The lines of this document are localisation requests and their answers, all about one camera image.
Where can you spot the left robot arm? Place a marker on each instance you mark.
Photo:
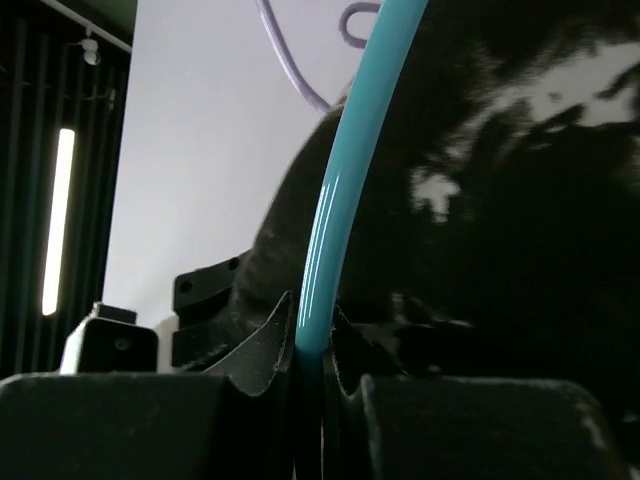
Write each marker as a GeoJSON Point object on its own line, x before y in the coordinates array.
{"type": "Point", "coordinates": [200, 300]}

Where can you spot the teal plastic hanger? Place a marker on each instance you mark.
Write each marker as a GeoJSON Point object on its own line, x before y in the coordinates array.
{"type": "Point", "coordinates": [355, 141]}

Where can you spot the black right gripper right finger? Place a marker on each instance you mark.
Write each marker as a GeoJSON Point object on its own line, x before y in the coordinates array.
{"type": "Point", "coordinates": [474, 414]}

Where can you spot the black white patterned trousers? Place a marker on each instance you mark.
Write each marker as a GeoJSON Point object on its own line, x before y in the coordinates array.
{"type": "Point", "coordinates": [502, 198]}

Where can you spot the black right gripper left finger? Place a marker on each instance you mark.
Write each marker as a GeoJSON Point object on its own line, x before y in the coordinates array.
{"type": "Point", "coordinates": [230, 421]}

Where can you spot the lilac plastic hanger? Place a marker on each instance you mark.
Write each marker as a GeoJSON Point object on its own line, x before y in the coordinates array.
{"type": "Point", "coordinates": [286, 59]}

